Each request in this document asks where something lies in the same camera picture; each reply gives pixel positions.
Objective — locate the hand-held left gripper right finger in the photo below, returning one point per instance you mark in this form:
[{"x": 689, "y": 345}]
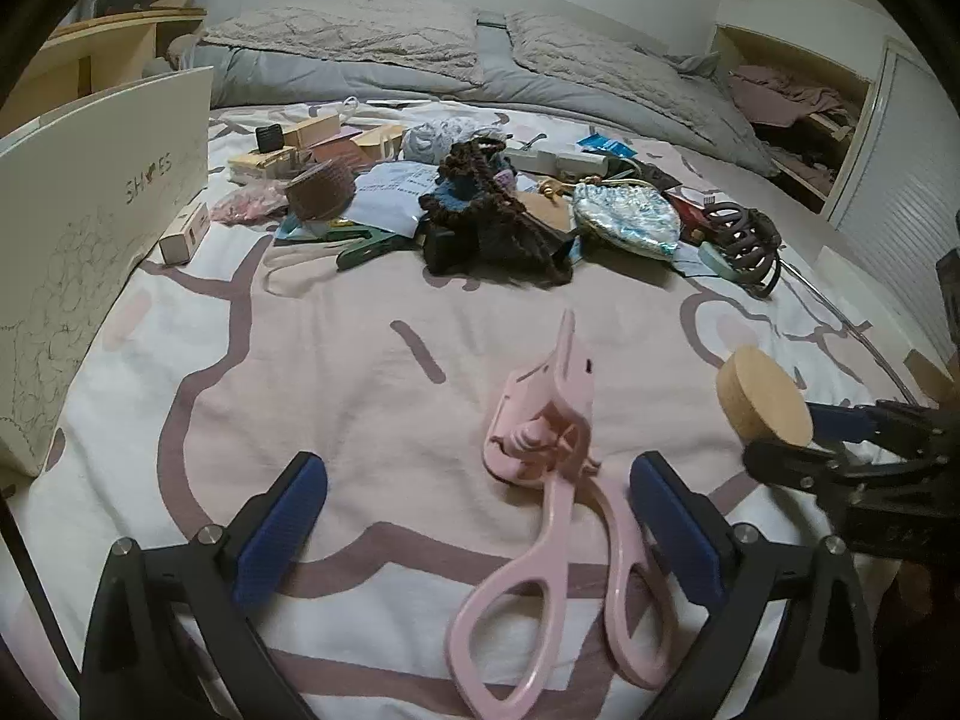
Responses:
[{"x": 679, "y": 532}]

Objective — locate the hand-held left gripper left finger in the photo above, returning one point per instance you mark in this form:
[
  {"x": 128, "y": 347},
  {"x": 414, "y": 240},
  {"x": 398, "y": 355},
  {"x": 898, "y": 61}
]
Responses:
[{"x": 281, "y": 532}]

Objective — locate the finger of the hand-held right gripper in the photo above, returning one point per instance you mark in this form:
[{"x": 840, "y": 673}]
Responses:
[
  {"x": 795, "y": 469},
  {"x": 836, "y": 421}
]

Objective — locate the round wooden coaster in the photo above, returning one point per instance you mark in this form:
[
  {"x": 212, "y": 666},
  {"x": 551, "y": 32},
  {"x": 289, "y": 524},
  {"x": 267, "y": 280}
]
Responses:
[{"x": 761, "y": 394}]

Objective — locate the pink eyelash curler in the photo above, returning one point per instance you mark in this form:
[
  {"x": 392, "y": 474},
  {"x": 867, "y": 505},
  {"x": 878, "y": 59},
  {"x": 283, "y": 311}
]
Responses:
[{"x": 547, "y": 427}]

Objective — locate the white cardboard box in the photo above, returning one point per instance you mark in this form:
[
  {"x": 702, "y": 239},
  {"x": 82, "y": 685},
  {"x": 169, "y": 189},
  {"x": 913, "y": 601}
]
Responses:
[{"x": 90, "y": 240}]

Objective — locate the metal telescopic back scratcher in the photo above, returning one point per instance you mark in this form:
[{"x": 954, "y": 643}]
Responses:
[{"x": 840, "y": 322}]

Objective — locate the bear printed blanket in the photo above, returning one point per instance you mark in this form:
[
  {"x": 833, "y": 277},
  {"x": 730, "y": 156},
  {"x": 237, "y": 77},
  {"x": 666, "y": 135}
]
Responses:
[{"x": 337, "y": 390}]

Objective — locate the brown hair claw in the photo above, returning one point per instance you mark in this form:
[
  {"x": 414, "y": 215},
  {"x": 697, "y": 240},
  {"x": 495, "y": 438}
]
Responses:
[{"x": 742, "y": 247}]

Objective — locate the bed with beige sheet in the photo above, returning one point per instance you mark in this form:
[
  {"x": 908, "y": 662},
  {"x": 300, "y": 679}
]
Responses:
[{"x": 795, "y": 225}]

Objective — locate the white louvre door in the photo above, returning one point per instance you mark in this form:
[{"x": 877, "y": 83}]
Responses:
[{"x": 900, "y": 187}]

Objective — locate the dark red packet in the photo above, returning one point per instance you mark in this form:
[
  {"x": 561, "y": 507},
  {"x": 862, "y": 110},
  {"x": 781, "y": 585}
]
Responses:
[{"x": 690, "y": 208}]

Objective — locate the green clothes peg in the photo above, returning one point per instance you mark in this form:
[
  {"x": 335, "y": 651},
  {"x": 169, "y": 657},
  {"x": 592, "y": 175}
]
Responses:
[{"x": 367, "y": 249}]

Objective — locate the small white carton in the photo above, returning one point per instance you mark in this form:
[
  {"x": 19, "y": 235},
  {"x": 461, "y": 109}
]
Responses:
[{"x": 184, "y": 232}]

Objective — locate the pink candy bag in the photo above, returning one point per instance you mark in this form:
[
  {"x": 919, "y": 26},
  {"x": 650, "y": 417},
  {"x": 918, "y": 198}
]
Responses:
[{"x": 247, "y": 204}]

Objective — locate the pink clothes pile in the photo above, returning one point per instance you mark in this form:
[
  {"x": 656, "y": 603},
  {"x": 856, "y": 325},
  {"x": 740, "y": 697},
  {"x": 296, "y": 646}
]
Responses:
[{"x": 787, "y": 94}]

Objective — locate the brown tape roll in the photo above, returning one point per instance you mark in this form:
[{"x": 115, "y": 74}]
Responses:
[{"x": 321, "y": 187}]

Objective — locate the brown wooden tag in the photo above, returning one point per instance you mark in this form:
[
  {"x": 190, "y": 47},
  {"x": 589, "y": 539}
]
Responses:
[{"x": 544, "y": 211}]

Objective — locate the face mask packet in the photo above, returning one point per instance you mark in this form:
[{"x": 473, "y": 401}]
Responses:
[{"x": 394, "y": 199}]

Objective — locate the blue foil packet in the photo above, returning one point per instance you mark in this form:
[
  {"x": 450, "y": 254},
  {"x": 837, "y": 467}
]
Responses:
[{"x": 606, "y": 144}]

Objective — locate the beige box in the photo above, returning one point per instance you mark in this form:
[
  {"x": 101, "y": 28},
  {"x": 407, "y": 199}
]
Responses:
[{"x": 259, "y": 165}]

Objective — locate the dark braided hair band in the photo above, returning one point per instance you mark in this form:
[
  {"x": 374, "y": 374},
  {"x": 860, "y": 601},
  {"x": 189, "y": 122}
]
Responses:
[{"x": 487, "y": 217}]

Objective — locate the brown leather pouch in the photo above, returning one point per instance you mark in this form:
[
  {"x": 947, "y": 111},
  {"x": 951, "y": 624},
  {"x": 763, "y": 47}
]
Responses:
[{"x": 337, "y": 154}]

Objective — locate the white power adapter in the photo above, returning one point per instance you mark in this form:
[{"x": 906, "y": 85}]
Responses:
[{"x": 555, "y": 161}]

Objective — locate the small black cube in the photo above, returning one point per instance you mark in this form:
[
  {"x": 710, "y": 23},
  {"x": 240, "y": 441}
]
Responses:
[{"x": 268, "y": 138}]

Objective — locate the rounded wooden case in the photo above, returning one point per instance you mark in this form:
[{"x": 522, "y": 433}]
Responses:
[
  {"x": 381, "y": 144},
  {"x": 309, "y": 133}
]

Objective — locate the pink card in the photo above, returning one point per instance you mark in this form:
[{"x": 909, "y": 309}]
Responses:
[{"x": 341, "y": 135}]

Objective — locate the right quilted pillow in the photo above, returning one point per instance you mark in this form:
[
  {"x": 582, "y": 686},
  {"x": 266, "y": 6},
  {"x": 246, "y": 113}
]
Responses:
[{"x": 615, "y": 75}]

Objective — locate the quilted pillow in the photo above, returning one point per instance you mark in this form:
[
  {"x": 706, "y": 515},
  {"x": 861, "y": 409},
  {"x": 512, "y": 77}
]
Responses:
[
  {"x": 615, "y": 75},
  {"x": 345, "y": 37}
]

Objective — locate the white mesh ball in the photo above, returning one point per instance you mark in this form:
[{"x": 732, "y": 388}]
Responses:
[{"x": 439, "y": 141}]

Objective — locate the grey duvet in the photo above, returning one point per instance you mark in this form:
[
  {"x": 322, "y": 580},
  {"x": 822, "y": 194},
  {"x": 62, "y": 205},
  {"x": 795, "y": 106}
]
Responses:
[{"x": 300, "y": 79}]

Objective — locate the left quilted pillow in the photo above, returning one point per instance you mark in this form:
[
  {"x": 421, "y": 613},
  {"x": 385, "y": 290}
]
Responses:
[{"x": 345, "y": 37}]

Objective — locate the wooden bedside shelf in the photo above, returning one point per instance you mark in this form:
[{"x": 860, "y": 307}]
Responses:
[{"x": 112, "y": 52}]

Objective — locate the wooden wall niche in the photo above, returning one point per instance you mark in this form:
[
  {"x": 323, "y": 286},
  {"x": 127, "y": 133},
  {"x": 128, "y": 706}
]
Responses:
[{"x": 825, "y": 52}]

